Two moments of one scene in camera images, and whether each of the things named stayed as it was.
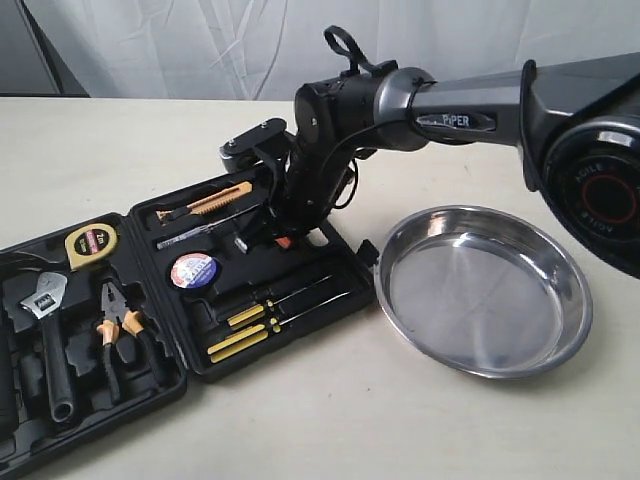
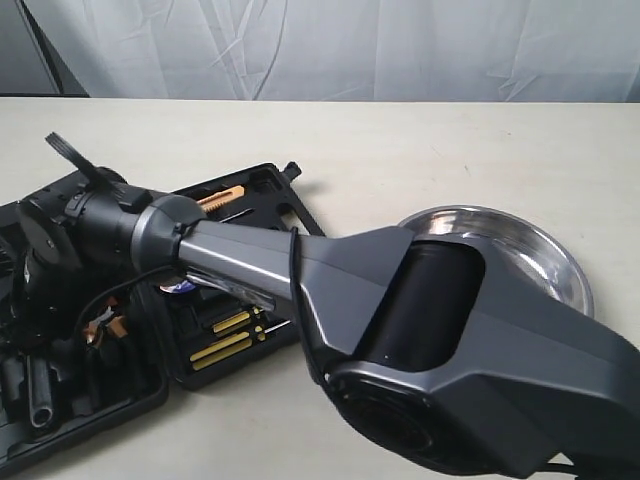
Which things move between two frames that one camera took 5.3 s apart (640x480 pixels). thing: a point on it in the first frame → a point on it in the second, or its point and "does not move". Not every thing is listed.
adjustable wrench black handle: [46, 305] → [40, 392]
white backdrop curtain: [265, 50] does not move
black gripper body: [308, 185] → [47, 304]
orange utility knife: [203, 205] does not move
